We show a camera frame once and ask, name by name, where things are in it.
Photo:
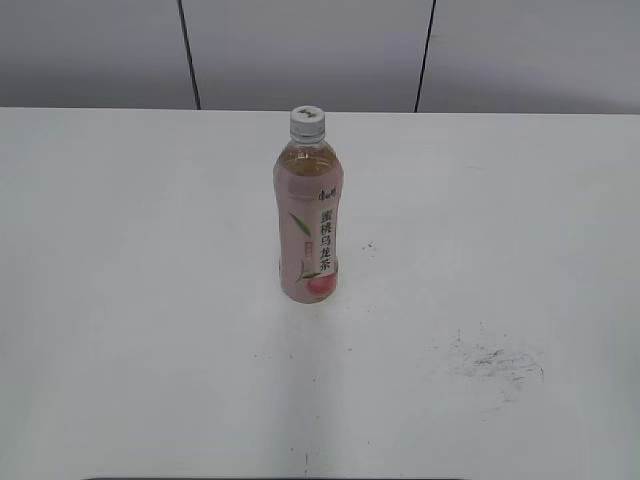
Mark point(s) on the pink oolong tea bottle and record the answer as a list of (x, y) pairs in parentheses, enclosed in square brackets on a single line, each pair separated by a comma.
[(308, 181)]

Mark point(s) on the white bottle cap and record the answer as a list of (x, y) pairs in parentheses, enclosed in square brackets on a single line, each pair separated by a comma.
[(307, 122)]

